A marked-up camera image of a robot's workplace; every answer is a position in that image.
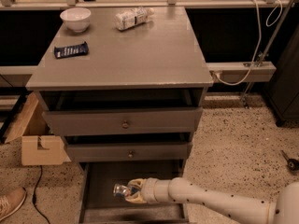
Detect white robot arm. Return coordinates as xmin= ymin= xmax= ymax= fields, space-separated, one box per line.
xmin=124 ymin=177 xmax=299 ymax=224

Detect white hanging cable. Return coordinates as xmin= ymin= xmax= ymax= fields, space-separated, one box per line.
xmin=214 ymin=0 xmax=284 ymax=87

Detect grey open bottom drawer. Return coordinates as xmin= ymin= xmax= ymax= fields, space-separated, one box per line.
xmin=76 ymin=161 xmax=189 ymax=224

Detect grey middle drawer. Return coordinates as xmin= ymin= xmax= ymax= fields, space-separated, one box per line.
xmin=66 ymin=142 xmax=192 ymax=162

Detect cardboard box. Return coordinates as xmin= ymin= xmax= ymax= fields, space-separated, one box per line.
xmin=5 ymin=93 xmax=70 ymax=166

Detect dark cabinet at right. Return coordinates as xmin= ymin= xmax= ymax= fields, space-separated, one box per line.
xmin=264 ymin=25 xmax=299 ymax=127

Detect black tool on floor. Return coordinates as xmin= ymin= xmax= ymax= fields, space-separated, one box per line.
xmin=281 ymin=151 xmax=299 ymax=171

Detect clear plastic water bottle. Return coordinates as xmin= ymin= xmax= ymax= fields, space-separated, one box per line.
xmin=115 ymin=7 xmax=154 ymax=31

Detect grey drawer cabinet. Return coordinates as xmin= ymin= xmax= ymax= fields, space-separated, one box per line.
xmin=25 ymin=6 xmax=215 ymax=224

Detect grey metal rail frame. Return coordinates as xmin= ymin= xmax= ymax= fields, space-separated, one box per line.
xmin=0 ymin=0 xmax=299 ymax=89

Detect blue snack bar wrapper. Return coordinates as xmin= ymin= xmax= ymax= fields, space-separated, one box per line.
xmin=54 ymin=42 xmax=89 ymax=59

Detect grey top drawer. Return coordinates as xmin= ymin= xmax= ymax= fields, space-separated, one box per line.
xmin=43 ymin=107 xmax=203 ymax=136

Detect tan shoe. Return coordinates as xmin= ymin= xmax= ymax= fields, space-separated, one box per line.
xmin=0 ymin=187 xmax=26 ymax=221

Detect white ceramic bowl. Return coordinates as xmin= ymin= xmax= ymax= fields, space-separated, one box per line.
xmin=60 ymin=7 xmax=91 ymax=33

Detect black floor cable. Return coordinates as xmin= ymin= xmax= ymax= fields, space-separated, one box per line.
xmin=32 ymin=165 xmax=50 ymax=224

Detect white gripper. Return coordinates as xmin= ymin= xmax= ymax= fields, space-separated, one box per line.
xmin=125 ymin=178 xmax=171 ymax=204

